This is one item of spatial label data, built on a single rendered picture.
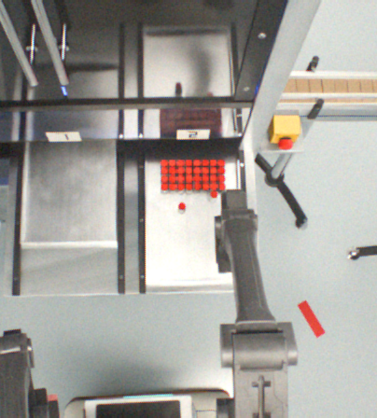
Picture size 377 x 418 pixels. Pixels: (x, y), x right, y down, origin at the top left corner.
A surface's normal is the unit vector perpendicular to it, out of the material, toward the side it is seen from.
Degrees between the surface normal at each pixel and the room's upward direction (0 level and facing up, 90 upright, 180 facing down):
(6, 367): 41
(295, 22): 90
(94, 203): 0
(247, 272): 47
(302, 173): 0
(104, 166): 0
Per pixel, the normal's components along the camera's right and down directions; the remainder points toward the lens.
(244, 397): 0.00, -0.01
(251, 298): -0.03, -0.88
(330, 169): 0.04, -0.25
